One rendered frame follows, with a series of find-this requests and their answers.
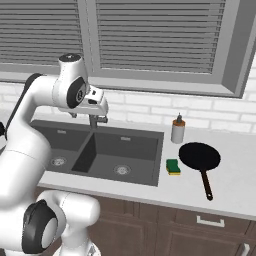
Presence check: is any dark grey double sink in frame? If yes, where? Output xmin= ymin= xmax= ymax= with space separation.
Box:
xmin=29 ymin=119 xmax=165 ymax=187

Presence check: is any green and yellow sponge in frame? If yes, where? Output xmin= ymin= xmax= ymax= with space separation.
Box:
xmin=165 ymin=158 xmax=182 ymax=177

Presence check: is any white soap dispenser orange collar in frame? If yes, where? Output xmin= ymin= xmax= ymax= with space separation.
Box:
xmin=170 ymin=112 xmax=187 ymax=145

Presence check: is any grey sink tap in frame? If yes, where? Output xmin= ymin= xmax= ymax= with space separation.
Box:
xmin=88 ymin=114 xmax=110 ymax=132

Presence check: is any brown cupboard door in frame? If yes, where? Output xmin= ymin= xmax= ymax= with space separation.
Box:
xmin=87 ymin=214 xmax=148 ymax=256
xmin=153 ymin=223 xmax=246 ymax=256

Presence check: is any grey window with blinds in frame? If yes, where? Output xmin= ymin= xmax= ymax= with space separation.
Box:
xmin=0 ymin=0 xmax=256 ymax=99

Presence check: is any black frying pan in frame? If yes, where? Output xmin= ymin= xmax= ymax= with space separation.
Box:
xmin=178 ymin=141 xmax=222 ymax=202

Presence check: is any white drawer handle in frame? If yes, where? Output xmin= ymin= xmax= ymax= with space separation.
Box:
xmin=196 ymin=215 xmax=226 ymax=229

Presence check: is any brown fixed panel under sink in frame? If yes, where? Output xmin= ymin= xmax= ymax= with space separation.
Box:
xmin=94 ymin=195 xmax=160 ymax=218

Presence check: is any white cupboard door handle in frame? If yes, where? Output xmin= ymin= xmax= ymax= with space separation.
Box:
xmin=240 ymin=242 xmax=251 ymax=256

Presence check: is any brown drawer front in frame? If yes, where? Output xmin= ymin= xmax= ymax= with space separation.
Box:
xmin=173 ymin=207 xmax=252 ymax=237

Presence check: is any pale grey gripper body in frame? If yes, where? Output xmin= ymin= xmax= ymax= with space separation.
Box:
xmin=58 ymin=95 xmax=110 ymax=117

